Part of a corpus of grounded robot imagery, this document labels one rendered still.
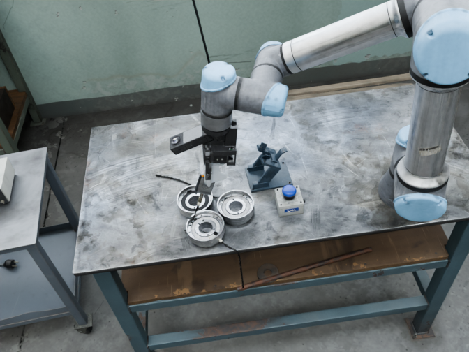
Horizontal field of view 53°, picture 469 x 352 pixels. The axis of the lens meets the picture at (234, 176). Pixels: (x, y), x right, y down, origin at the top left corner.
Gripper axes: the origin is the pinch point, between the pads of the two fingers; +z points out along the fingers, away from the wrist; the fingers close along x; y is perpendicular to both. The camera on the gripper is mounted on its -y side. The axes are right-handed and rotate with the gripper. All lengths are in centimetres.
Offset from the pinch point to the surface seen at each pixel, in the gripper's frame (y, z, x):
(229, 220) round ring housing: 6.4, 9.2, -7.3
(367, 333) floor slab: 66, 85, -10
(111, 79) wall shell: -46, 80, 156
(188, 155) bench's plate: -3.8, 14.1, 23.5
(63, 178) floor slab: -71, 105, 100
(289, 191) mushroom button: 22.9, 2.5, -3.2
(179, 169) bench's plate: -7.1, 14.5, 17.7
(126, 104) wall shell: -39, 99, 156
